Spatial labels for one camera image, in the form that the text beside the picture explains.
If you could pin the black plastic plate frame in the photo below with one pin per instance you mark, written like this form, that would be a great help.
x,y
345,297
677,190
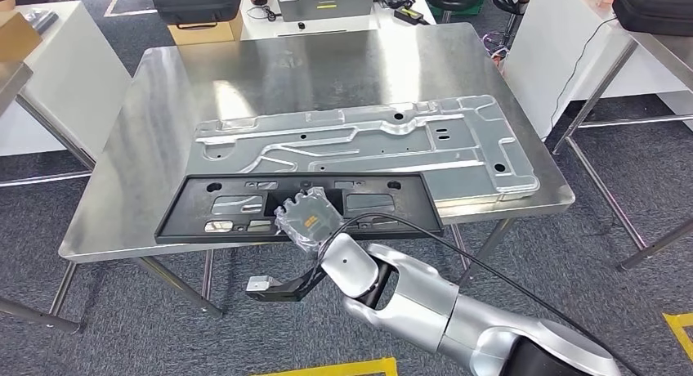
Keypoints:
x,y
184,211

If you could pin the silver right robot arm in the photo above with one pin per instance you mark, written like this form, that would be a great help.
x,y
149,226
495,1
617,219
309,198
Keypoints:
x,y
417,303

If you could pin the stamped grey metal panel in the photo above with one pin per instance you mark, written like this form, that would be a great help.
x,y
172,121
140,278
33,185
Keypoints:
x,y
379,146

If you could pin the black power adapter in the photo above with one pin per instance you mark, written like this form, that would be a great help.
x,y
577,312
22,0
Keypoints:
x,y
409,15

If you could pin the grey laptop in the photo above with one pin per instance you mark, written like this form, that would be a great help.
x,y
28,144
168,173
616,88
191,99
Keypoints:
x,y
325,2

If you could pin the yellow floor tape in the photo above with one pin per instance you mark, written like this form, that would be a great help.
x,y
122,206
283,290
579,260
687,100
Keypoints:
x,y
679,335
335,369

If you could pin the cardboard box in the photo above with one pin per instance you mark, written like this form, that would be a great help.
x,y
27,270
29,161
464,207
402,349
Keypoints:
x,y
16,38
206,35

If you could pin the black carry case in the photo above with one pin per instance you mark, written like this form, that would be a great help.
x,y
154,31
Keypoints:
x,y
195,2
655,8

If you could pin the pale wrist camera on bracket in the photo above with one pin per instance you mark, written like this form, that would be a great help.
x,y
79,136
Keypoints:
x,y
260,282

